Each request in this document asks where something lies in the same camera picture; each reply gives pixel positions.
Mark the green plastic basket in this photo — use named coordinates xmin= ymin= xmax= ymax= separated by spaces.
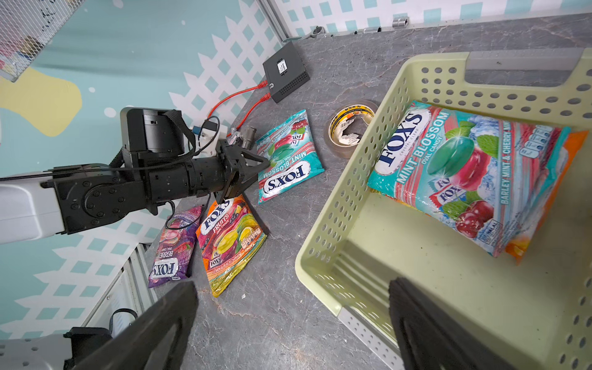
xmin=295 ymin=49 xmax=591 ymax=369

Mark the black network box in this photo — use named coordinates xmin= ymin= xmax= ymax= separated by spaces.
xmin=263 ymin=42 xmax=310 ymax=103

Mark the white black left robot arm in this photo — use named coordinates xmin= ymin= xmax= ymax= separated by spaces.
xmin=1 ymin=140 xmax=270 ymax=244

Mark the purple Fox's berries bag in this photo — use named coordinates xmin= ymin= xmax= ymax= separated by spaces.
xmin=148 ymin=206 xmax=203 ymax=288

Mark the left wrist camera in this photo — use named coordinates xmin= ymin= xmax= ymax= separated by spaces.
xmin=120 ymin=107 xmax=185 ymax=168

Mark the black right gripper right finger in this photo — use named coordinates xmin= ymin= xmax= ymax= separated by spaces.
xmin=388 ymin=277 xmax=513 ymax=369

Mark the brown tape roll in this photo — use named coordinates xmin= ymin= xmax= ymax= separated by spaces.
xmin=324 ymin=100 xmax=379 ymax=159

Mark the metal clamp fitting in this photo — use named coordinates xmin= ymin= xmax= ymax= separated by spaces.
xmin=227 ymin=126 xmax=257 ymax=150

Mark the orange Fox's fruits bag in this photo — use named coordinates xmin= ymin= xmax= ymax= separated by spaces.
xmin=505 ymin=129 xmax=589 ymax=265

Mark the yellow Fox's fruits bag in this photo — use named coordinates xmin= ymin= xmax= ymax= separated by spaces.
xmin=196 ymin=195 xmax=268 ymax=298

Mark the red cable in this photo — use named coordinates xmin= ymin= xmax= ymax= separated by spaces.
xmin=205 ymin=79 xmax=271 ymax=137

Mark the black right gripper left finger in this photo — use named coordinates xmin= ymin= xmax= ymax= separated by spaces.
xmin=73 ymin=282 xmax=199 ymax=369

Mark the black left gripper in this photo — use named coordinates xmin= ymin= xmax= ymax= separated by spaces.
xmin=184 ymin=140 xmax=270 ymax=204

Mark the teal Fox's mint bag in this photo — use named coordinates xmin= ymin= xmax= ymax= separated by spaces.
xmin=255 ymin=109 xmax=325 ymax=204
xmin=368 ymin=102 xmax=574 ymax=257

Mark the white wire wall basket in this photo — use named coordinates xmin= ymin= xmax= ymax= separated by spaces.
xmin=1 ymin=0 xmax=83 ymax=83

